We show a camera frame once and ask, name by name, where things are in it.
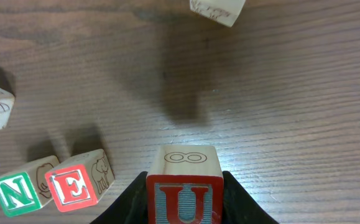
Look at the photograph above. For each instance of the green N wooden block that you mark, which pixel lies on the green N wooden block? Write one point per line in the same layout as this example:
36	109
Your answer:
25	188

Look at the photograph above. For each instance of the red U block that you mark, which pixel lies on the red U block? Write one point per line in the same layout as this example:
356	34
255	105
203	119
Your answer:
185	184

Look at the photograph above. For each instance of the yellow O side block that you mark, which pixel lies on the yellow O side block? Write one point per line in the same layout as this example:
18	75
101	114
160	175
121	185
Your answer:
224	12

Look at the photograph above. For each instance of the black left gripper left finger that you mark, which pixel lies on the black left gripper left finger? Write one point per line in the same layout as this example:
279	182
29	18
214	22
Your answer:
130	207

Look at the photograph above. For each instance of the red E wooden block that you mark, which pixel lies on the red E wooden block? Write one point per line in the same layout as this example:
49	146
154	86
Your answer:
80	181

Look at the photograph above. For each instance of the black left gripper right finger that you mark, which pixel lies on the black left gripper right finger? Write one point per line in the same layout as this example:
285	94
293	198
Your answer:
239	207

